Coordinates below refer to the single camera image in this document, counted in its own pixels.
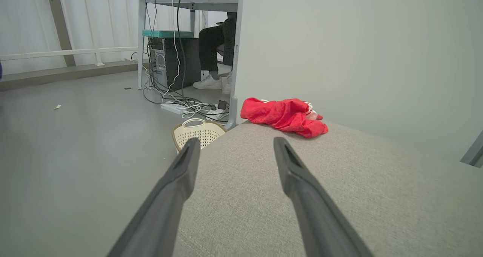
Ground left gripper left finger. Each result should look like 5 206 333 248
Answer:
107 137 201 257

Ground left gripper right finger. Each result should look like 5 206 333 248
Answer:
273 137 374 257

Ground red white basketball jersey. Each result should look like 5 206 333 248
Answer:
240 97 329 139

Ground grey fabric sofa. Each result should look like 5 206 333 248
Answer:
172 119 483 257

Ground cream perforated laundry basket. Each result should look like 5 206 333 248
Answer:
172 118 228 154

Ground white power strip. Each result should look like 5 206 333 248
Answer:
160 102 189 115

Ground white sneaker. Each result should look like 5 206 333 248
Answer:
222 71 233 95
193 75 223 90

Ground black computer tower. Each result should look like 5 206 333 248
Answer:
148 36 202 91

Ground seated person black trousers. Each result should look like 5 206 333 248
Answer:
199 12 237 74

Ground teal flat box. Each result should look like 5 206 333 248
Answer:
142 29 195 38

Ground white metal railing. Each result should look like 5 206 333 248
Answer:
0 0 139 67

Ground black floor cable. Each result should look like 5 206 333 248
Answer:
143 66 231 123

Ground grey partition end post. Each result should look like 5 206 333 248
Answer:
225 0 246 130

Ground grey metal partition post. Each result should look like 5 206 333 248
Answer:
460 131 483 169

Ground white hanging cable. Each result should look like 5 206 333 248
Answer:
162 0 181 101

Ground black hanging cable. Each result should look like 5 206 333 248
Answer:
176 0 189 99

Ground brown wall post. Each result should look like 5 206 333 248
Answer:
49 0 77 67

